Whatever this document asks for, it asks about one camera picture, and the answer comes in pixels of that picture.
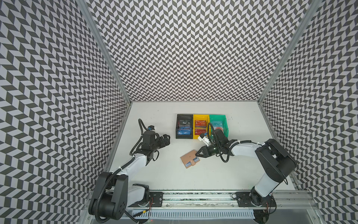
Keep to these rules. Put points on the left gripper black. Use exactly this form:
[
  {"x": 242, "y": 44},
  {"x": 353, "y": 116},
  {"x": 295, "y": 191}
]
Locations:
[{"x": 167, "y": 141}]

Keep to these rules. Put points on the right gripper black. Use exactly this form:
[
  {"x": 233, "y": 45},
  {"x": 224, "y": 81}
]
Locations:
[{"x": 205, "y": 151}]

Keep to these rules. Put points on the tan leather card holder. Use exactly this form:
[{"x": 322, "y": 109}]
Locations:
[{"x": 188, "y": 156}]

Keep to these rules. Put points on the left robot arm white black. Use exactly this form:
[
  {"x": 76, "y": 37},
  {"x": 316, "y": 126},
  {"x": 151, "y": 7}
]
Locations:
[{"x": 113, "y": 197}]

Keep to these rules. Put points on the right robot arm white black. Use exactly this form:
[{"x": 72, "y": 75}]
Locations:
[{"x": 273, "y": 157}]

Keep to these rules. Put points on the blue card in black bin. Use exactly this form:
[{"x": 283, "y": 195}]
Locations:
[{"x": 184, "y": 131}]

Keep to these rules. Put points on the dark card in black bin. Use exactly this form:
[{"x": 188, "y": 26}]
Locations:
[{"x": 184, "y": 122}]

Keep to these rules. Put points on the red card in yellow bin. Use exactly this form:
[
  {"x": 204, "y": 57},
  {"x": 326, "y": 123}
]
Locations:
[{"x": 200, "y": 123}]

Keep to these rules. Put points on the teal card in green bin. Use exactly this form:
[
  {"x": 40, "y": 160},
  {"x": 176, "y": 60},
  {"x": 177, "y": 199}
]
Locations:
[{"x": 216, "y": 123}]

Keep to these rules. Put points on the black plastic bin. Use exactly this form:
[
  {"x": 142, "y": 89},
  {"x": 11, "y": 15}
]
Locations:
[{"x": 184, "y": 116}]

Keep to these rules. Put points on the yellow plastic bin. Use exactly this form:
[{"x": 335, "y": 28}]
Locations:
[{"x": 200, "y": 117}]

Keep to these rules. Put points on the green plastic bin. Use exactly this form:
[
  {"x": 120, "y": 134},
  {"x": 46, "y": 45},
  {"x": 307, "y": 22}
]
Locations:
[{"x": 221, "y": 118}]

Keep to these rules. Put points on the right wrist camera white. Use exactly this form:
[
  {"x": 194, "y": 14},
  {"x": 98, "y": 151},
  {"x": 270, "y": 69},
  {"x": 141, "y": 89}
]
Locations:
[{"x": 203, "y": 137}]

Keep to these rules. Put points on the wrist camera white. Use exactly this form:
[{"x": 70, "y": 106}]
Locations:
[
  {"x": 203, "y": 137},
  {"x": 151, "y": 128}
]

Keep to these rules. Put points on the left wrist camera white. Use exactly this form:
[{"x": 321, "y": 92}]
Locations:
[{"x": 151, "y": 128}]

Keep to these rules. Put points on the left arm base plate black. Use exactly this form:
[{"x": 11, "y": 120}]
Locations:
[{"x": 154, "y": 199}]

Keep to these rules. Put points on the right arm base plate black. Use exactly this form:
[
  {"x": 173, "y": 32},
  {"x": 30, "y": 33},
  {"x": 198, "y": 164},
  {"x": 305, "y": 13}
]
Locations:
[{"x": 249, "y": 199}]

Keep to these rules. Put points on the aluminium mounting rail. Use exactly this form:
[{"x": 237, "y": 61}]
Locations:
[{"x": 222, "y": 199}]

